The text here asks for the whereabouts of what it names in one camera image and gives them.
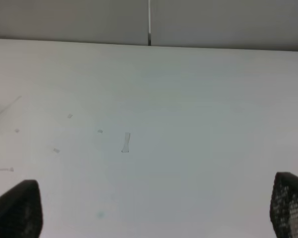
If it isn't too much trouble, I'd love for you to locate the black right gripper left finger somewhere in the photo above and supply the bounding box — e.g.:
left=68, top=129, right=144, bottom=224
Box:
left=0, top=180, right=43, bottom=238

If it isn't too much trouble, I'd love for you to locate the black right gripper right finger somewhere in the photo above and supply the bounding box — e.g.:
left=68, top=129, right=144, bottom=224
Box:
left=270, top=172, right=298, bottom=238

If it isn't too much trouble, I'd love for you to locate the clear tape strip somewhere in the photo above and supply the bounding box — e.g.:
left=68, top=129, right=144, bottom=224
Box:
left=122, top=132, right=131, bottom=153

